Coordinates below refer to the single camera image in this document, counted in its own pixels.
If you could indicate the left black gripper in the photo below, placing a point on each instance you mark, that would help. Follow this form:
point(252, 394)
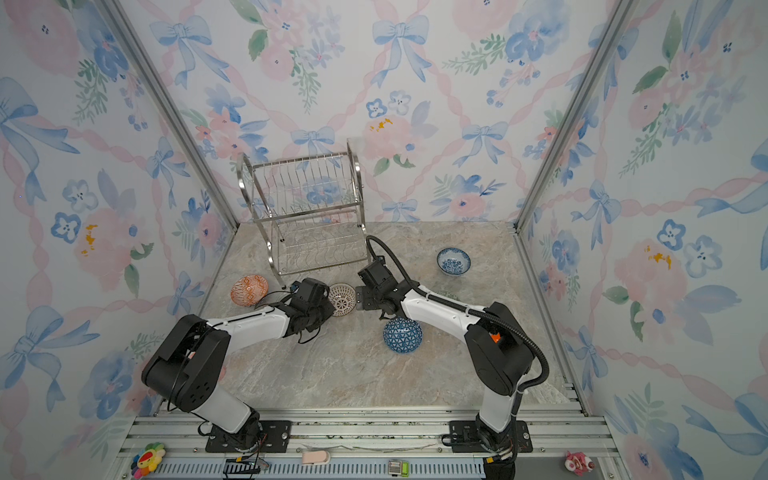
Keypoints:
point(329, 311)

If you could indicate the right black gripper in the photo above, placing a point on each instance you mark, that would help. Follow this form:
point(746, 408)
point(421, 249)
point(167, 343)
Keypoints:
point(364, 300)

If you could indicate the white maroon patterned bowl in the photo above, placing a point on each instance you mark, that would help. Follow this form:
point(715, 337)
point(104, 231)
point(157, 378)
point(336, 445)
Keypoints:
point(343, 298)

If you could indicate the dark blue patterned bowl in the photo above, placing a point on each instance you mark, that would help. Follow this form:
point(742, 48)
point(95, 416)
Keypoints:
point(402, 335)

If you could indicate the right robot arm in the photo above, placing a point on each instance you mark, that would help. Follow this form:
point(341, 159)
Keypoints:
point(501, 353)

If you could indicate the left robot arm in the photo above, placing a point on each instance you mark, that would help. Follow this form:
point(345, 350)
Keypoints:
point(186, 367)

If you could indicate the orange patterned bowl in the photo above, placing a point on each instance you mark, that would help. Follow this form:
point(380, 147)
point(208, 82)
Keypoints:
point(249, 290)

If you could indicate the blue white floral bowl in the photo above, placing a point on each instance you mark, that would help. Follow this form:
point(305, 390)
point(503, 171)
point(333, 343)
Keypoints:
point(453, 261)

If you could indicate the pink eraser block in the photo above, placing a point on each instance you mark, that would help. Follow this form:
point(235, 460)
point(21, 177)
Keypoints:
point(315, 457)

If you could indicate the small green device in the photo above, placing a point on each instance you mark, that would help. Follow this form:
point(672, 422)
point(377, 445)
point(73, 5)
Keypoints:
point(398, 468)

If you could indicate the colourful flower toy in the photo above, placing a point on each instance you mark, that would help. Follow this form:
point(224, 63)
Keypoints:
point(148, 460)

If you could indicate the pink plush toy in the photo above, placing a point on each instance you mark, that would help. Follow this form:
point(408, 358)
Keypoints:
point(578, 463)

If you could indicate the chrome wire dish rack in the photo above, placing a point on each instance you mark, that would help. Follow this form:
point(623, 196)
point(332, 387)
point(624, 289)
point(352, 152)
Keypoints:
point(309, 211)

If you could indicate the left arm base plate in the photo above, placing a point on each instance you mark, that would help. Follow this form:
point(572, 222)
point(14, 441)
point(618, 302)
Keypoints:
point(265, 436)

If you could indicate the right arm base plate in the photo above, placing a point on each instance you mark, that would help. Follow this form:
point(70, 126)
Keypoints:
point(463, 437)

